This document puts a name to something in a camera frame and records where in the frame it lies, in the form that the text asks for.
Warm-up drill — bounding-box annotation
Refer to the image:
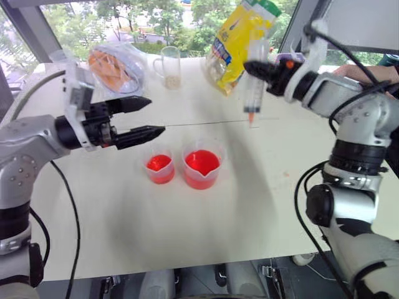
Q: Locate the clear glass mug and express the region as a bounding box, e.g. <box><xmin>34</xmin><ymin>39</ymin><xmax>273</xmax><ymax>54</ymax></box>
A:
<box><xmin>152</xmin><ymin>45</ymin><xmax>181</xmax><ymax>90</ymax></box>

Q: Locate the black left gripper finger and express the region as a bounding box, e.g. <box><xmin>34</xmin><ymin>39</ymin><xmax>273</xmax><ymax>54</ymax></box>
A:
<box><xmin>107</xmin><ymin>96</ymin><xmax>153</xmax><ymax>115</ymax></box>
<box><xmin>115</xmin><ymin>125</ymin><xmax>166</xmax><ymax>150</ymax></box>

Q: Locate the clear bag with orange food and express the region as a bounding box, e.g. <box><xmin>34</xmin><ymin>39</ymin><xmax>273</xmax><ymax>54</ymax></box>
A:
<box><xmin>88</xmin><ymin>42</ymin><xmax>148</xmax><ymax>97</ymax></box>

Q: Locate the large cup with red liquid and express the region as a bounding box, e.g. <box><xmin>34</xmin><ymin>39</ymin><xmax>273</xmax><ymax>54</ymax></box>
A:
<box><xmin>181</xmin><ymin>140</ymin><xmax>226</xmax><ymax>191</ymax></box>

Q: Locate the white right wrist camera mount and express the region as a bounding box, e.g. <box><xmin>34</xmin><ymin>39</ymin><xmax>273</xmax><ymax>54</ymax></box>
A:
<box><xmin>276</xmin><ymin>19</ymin><xmax>329</xmax><ymax>103</ymax></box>

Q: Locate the yellow snack bag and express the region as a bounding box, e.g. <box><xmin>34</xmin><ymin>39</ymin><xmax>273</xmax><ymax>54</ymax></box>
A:
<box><xmin>205</xmin><ymin>0</ymin><xmax>282</xmax><ymax>98</ymax></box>

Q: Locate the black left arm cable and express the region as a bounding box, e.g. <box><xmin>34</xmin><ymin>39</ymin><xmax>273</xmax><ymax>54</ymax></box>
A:
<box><xmin>28</xmin><ymin>160</ymin><xmax>82</xmax><ymax>299</ymax></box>

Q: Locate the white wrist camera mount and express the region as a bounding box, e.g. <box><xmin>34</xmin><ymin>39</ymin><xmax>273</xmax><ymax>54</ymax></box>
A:
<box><xmin>276</xmin><ymin>19</ymin><xmax>329</xmax><ymax>103</ymax></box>
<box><xmin>49</xmin><ymin>49</ymin><xmax>96</xmax><ymax>153</ymax></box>

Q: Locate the clear plastic syringe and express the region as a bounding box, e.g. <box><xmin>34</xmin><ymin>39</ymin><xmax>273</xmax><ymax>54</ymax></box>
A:
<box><xmin>242</xmin><ymin>29</ymin><xmax>270</xmax><ymax>129</ymax></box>

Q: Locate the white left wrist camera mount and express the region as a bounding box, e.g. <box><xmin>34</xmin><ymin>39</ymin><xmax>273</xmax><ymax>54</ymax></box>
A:
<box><xmin>49</xmin><ymin>49</ymin><xmax>96</xmax><ymax>153</ymax></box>

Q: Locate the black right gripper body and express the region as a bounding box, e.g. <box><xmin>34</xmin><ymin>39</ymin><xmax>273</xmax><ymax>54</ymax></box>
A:
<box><xmin>266</xmin><ymin>59</ymin><xmax>304</xmax><ymax>97</ymax></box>

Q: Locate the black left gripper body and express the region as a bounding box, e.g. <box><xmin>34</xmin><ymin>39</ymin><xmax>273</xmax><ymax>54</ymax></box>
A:
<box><xmin>81</xmin><ymin>101</ymin><xmax>121</xmax><ymax>150</ymax></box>

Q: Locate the small cup with red liquid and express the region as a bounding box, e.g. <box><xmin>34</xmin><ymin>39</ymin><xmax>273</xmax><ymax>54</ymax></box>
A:
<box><xmin>142</xmin><ymin>146</ymin><xmax>176</xmax><ymax>185</ymax></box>

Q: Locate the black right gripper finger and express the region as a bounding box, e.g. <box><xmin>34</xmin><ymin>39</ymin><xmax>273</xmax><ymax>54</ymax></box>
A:
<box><xmin>243</xmin><ymin>60</ymin><xmax>280</xmax><ymax>87</ymax></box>

